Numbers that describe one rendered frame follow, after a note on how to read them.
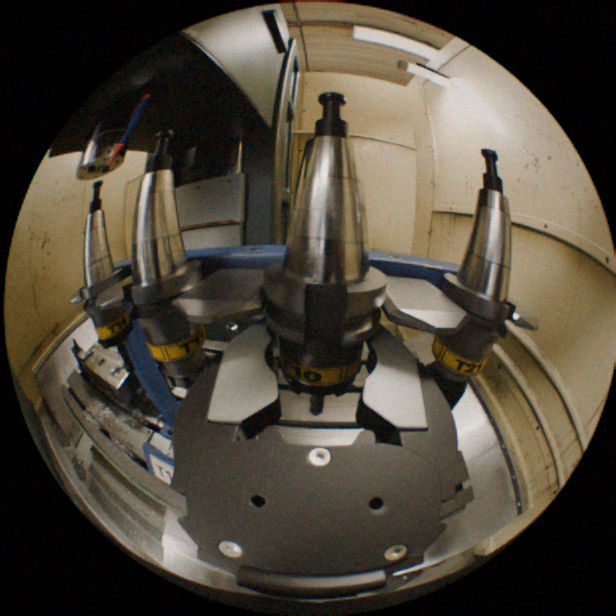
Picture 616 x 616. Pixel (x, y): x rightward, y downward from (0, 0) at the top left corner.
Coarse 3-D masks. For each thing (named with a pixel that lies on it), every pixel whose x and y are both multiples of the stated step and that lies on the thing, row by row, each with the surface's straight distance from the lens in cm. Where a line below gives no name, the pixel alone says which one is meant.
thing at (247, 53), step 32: (192, 32) 41; (224, 32) 51; (256, 32) 72; (128, 64) 44; (160, 64) 44; (192, 64) 45; (224, 64) 47; (256, 64) 66; (96, 96) 50; (128, 96) 52; (192, 96) 55; (224, 96) 55; (256, 96) 63; (64, 128) 59; (160, 128) 69; (192, 128) 72; (224, 128) 74; (256, 128) 76
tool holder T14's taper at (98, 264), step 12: (96, 216) 23; (96, 228) 23; (84, 240) 23; (96, 240) 22; (84, 252) 23; (96, 252) 22; (108, 252) 23; (84, 264) 23; (96, 264) 22; (108, 264) 22; (84, 276) 23; (96, 276) 22
